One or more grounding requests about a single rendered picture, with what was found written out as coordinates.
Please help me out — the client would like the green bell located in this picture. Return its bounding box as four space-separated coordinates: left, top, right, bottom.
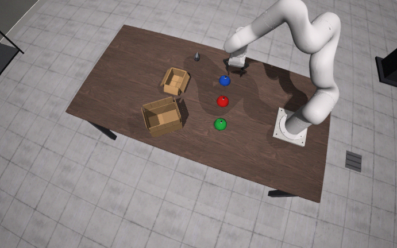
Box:
214 118 226 131

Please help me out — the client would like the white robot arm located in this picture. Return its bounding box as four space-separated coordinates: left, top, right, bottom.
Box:
223 0 341 140

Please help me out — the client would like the red service bell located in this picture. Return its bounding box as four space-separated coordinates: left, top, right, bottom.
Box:
217 96 229 107

